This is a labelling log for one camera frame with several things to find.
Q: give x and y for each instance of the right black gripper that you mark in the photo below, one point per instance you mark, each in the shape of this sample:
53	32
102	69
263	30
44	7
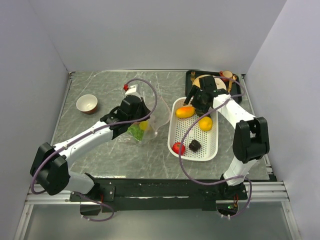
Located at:
195	91

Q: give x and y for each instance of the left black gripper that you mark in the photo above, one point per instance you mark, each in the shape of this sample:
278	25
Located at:
146	111

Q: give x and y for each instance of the yellow green starfruit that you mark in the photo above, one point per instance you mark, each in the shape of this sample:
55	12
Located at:
144	125

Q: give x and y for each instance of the green grapes bunch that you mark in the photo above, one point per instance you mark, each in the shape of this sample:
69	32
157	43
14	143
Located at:
136	132

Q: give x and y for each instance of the orange yellow mango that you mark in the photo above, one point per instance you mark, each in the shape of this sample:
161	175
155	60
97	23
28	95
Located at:
185	112

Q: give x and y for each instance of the clear zip top bag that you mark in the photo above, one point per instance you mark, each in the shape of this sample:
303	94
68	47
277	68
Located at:
158	118

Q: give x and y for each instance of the yellow pear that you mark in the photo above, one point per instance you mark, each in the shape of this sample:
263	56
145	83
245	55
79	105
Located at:
205	124

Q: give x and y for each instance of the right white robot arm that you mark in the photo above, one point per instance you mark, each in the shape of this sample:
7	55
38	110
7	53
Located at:
251	135

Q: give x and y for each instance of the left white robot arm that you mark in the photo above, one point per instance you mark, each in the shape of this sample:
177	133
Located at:
51	165

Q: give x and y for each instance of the gold fork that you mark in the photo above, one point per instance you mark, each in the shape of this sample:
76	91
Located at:
192	76

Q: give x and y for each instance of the cream orange plate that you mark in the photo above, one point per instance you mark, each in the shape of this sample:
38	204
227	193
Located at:
219	83

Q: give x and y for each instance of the orange cup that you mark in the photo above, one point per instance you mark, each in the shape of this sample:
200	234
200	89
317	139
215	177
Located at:
225	75

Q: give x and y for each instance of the black tray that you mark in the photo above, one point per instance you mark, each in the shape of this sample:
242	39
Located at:
235	88

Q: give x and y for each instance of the gold spoon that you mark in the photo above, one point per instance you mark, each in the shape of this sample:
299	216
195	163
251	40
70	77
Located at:
230	82

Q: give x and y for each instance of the white brown bowl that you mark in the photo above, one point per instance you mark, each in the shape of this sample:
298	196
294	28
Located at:
87	104

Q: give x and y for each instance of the white perforated basket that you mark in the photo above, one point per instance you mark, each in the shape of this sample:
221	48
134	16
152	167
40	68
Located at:
208	139

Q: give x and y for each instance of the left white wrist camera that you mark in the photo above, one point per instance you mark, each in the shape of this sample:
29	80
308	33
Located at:
133	90

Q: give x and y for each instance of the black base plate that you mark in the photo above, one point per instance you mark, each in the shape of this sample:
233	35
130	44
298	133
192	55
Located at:
126	194

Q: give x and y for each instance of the aluminium rail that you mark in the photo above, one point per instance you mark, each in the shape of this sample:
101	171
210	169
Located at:
261	192

